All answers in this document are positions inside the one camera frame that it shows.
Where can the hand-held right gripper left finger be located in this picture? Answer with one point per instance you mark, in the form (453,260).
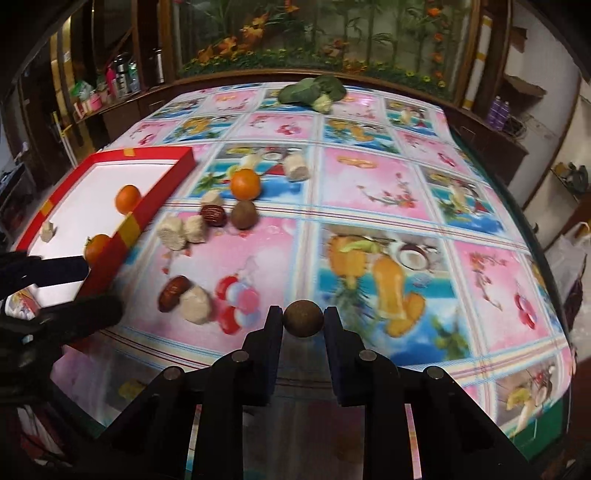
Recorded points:
(276,332)

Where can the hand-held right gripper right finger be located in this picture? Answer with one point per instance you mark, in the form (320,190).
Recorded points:
(330,337)

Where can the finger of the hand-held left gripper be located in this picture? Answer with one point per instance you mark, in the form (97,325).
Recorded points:
(83,314)
(55,272)

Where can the small round brown longan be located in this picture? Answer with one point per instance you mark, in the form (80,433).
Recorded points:
(302,318)

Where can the orange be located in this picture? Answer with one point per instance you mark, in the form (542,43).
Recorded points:
(246,184)
(127,198)
(96,249)

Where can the red box with white inside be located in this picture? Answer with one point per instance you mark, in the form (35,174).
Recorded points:
(106,198)

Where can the colourful printed packet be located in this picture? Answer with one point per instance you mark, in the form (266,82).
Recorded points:
(19,304)

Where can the red date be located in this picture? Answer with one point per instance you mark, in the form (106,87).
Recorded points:
(213,215)
(172,291)

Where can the brown kiwi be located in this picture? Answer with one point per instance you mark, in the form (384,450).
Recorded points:
(243,214)

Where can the fruit printed tablecloth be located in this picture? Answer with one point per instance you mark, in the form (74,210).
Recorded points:
(369,184)

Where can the dark wooden cabinet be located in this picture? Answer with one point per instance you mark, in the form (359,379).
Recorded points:
(124,113)

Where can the green packet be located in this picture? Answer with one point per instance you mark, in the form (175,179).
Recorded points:
(81,91)

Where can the steel thermos flask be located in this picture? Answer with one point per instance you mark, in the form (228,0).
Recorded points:
(122,74)

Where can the green broccoli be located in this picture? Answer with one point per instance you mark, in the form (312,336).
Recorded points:
(314,90)

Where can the white plastic bag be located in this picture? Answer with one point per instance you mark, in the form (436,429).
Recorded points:
(567,258)

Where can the purple bottle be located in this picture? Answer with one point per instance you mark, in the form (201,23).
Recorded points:
(505,113)
(495,110)

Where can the white and yellow roll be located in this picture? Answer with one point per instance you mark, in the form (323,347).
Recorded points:
(481,60)

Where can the flower wall mural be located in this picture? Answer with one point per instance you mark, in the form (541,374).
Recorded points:
(323,37)

